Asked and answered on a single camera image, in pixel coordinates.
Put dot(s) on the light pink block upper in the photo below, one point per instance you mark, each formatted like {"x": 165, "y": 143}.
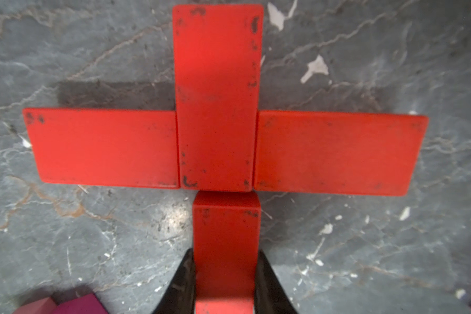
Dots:
{"x": 42, "y": 306}

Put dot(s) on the red block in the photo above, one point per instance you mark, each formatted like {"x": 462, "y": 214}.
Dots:
{"x": 105, "y": 147}
{"x": 226, "y": 228}
{"x": 337, "y": 153}

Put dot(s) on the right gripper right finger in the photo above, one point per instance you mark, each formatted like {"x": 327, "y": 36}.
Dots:
{"x": 270, "y": 296}

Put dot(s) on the magenta block upper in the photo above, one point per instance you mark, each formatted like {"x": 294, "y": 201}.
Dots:
{"x": 88, "y": 304}

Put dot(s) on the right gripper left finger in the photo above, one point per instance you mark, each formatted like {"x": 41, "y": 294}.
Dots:
{"x": 180, "y": 295}

